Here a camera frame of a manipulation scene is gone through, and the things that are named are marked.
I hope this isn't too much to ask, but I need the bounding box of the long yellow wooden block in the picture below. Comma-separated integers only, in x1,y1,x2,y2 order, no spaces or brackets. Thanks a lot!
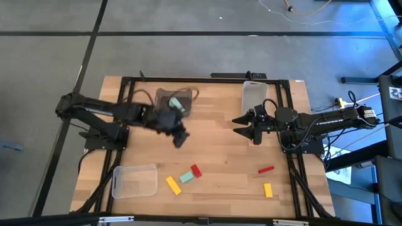
165,175,182,196

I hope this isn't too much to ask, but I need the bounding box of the black flat bar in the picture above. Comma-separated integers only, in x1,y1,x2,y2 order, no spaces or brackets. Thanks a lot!
209,71,268,80

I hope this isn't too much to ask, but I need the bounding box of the black aluminium crossbeam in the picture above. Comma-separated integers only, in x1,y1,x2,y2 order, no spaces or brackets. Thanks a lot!
0,212,402,226

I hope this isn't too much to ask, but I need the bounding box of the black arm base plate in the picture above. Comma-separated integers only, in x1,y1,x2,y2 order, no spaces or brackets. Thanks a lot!
78,124,130,151
280,130,325,155

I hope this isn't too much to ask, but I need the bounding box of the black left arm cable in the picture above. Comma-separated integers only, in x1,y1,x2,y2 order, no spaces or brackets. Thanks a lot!
121,86,200,109

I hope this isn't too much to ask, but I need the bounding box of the black diagonal beam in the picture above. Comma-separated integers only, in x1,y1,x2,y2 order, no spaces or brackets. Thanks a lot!
325,140,389,173

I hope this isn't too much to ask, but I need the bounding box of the white fiducial tag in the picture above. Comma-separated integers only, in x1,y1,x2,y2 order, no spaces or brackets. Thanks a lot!
389,87,402,101

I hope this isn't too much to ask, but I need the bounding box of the white floor cable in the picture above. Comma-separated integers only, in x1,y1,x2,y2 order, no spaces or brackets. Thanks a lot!
258,0,337,26

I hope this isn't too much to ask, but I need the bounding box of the translucent white plastic bin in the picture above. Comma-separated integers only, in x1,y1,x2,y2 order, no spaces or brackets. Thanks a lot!
241,80,269,116

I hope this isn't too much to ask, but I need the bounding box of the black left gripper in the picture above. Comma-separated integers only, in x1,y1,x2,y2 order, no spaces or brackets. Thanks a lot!
146,108,191,149

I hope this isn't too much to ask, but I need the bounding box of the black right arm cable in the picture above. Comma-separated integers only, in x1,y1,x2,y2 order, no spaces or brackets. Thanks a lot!
262,98,318,153

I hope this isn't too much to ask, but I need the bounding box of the silver aluminium bracket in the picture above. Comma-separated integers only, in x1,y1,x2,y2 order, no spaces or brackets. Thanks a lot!
98,215,135,224
272,218,310,226

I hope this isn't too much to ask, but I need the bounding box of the yellow floor cable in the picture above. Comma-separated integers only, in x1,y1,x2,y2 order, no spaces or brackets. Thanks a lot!
283,0,333,18

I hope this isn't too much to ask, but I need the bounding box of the dark grey plastic bin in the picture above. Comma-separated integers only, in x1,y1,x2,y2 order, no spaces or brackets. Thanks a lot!
155,87,193,117

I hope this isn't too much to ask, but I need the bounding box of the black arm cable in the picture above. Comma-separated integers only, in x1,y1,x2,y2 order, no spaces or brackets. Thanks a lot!
262,98,318,153
121,86,200,109

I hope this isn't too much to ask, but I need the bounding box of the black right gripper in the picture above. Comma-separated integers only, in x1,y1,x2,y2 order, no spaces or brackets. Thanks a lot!
231,105,279,146

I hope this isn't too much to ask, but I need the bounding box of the grey flat floor object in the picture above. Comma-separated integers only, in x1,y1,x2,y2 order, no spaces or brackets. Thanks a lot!
0,140,25,153

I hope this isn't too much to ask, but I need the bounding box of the white paper sheet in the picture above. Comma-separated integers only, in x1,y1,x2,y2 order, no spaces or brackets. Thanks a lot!
326,146,352,185

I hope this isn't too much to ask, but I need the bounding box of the white power cable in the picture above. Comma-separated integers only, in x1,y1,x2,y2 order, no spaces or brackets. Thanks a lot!
344,92,381,106

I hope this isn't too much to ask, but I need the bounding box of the black padded panel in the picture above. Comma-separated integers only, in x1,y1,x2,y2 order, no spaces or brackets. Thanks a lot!
378,75,402,158

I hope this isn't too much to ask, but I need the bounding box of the black floor stand beam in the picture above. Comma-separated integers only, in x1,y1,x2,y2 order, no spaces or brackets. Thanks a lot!
341,60,402,85

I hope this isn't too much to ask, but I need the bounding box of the black aluminium table frame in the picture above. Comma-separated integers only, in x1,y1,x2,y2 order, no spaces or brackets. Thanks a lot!
70,70,337,220

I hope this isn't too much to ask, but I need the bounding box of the clear plastic bin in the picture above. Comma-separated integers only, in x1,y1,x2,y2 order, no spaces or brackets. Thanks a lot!
112,163,158,200

